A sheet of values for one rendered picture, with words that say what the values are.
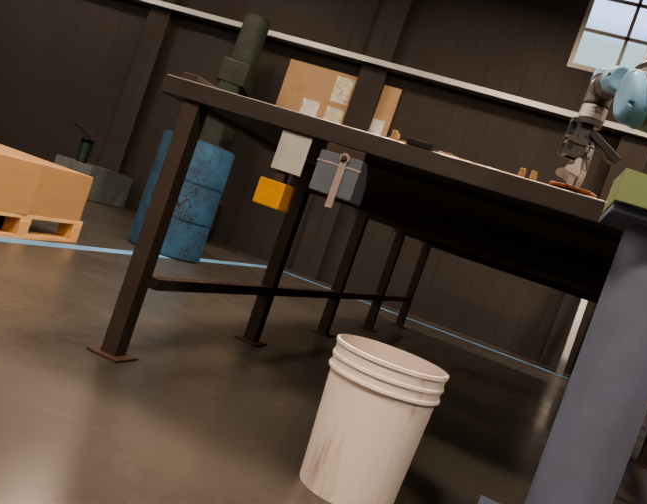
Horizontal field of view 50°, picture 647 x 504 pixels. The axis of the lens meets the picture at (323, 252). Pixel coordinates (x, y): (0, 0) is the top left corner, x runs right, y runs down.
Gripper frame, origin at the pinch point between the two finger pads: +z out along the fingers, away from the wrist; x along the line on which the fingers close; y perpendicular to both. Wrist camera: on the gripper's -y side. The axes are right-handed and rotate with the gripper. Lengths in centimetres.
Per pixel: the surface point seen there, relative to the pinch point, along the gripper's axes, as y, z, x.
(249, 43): 244, -124, -547
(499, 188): 23.4, 9.5, 21.1
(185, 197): 191, 49, -306
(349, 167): 63, 16, 11
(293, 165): 80, 20, 3
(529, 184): 16.7, 6.2, 23.1
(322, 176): 70, 21, 9
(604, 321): -3, 34, 54
